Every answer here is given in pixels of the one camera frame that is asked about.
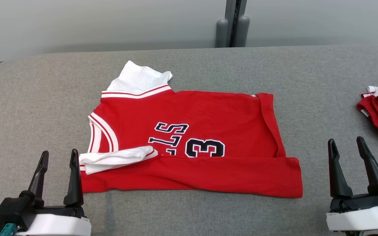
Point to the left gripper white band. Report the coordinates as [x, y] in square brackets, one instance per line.
[61, 226]

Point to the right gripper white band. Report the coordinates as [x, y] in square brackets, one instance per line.
[359, 218]

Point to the red basketball jersey white sleeves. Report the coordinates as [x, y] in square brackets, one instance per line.
[208, 111]

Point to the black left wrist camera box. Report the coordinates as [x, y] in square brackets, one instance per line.
[8, 209]

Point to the grey partition post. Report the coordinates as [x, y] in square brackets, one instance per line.
[230, 16]

